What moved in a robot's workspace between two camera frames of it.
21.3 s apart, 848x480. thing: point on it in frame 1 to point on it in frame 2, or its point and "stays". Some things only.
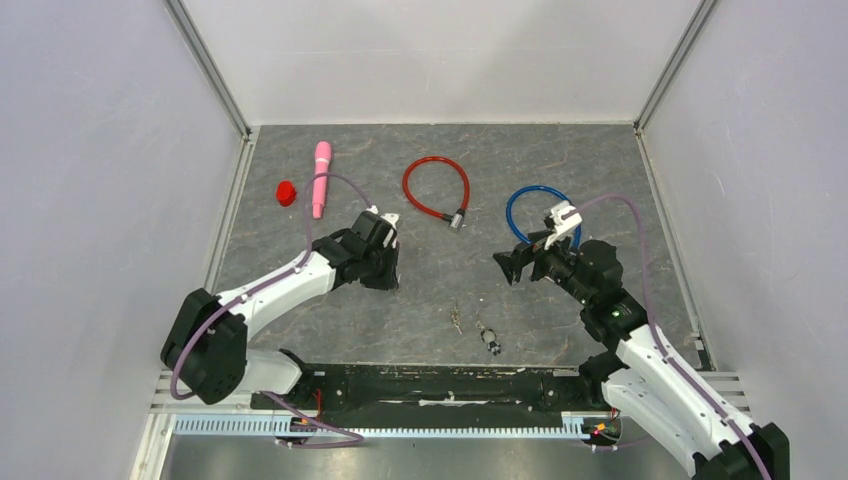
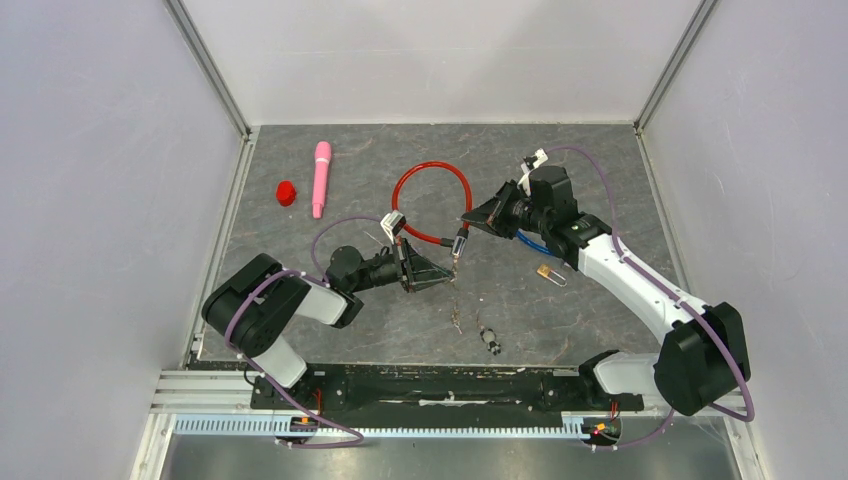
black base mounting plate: x=340 y=390 stays
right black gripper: x=512 y=262 to x=491 y=211
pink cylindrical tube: x=323 y=157 stays
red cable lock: x=456 y=219 to x=458 y=243
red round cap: x=286 y=193 stays
